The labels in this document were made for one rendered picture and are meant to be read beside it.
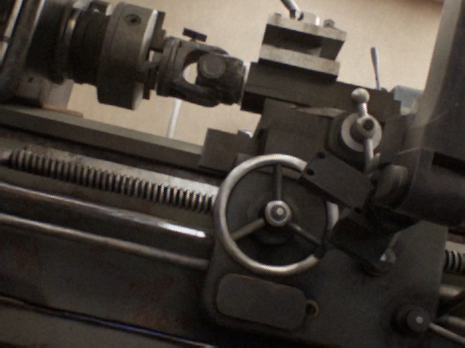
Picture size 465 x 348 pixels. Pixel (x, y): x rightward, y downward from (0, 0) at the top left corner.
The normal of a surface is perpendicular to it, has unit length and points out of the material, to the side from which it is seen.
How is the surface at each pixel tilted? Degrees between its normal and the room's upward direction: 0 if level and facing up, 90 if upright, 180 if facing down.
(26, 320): 90
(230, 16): 90
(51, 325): 90
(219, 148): 90
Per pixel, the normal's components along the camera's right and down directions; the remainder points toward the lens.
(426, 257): 0.09, -0.24
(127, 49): 0.03, 0.02
